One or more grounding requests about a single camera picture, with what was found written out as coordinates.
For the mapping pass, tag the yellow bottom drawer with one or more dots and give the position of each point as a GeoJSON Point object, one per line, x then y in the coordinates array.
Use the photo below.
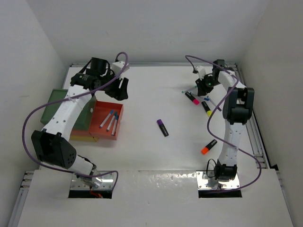
{"type": "Point", "coordinates": [86, 138]}

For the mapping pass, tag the pink highlighter marker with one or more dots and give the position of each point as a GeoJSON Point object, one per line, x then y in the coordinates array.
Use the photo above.
{"type": "Point", "coordinates": [192, 98]}

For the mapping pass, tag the lavender fineliner pen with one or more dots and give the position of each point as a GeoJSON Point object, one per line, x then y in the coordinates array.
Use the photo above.
{"type": "Point", "coordinates": [106, 118]}

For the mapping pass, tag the light blue fineliner pen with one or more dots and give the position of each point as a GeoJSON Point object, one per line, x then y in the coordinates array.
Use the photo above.
{"type": "Point", "coordinates": [115, 125]}

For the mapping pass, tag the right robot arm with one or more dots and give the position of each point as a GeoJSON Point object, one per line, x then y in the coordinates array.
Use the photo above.
{"type": "Point", "coordinates": [237, 110]}

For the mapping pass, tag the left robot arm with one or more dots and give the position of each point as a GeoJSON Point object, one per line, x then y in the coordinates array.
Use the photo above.
{"type": "Point", "coordinates": [51, 143]}

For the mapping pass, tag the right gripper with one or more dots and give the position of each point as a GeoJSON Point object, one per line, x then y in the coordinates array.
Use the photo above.
{"type": "Point", "coordinates": [203, 90]}

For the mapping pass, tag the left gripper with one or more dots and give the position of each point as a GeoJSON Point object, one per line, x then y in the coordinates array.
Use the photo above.
{"type": "Point", "coordinates": [118, 93]}

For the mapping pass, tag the orange highlighter marker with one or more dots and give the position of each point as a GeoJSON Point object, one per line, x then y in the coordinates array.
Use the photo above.
{"type": "Point", "coordinates": [208, 147]}

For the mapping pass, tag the teal fineliner pen top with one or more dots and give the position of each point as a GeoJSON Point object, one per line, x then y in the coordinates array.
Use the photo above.
{"type": "Point", "coordinates": [189, 89]}

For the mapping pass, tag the violet fineliner pen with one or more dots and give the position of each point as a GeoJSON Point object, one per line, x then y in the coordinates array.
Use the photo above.
{"type": "Point", "coordinates": [214, 104]}

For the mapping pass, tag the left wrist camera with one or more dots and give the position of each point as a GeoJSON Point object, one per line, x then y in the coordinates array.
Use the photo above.
{"type": "Point", "coordinates": [119, 67]}

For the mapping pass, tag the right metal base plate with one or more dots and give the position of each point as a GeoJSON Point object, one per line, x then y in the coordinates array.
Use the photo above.
{"type": "Point", "coordinates": [205, 182]}

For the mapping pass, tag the purple highlighter marker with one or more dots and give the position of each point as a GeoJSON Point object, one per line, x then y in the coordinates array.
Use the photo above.
{"type": "Point", "coordinates": [162, 127]}

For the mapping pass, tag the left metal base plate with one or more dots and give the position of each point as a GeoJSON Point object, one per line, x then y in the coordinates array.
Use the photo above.
{"type": "Point", "coordinates": [104, 182]}

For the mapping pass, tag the coral drawer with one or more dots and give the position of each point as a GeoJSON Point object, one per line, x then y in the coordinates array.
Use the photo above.
{"type": "Point", "coordinates": [99, 112]}

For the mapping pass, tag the metal base plate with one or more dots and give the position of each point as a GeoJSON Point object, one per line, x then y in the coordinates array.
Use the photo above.
{"type": "Point", "coordinates": [205, 182]}
{"type": "Point", "coordinates": [104, 182]}

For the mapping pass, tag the yellow highlighter marker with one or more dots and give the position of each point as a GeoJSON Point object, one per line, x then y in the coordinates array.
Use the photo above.
{"type": "Point", "coordinates": [206, 108]}

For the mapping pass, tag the green top drawer box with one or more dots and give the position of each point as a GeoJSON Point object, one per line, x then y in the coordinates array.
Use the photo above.
{"type": "Point", "coordinates": [77, 112]}

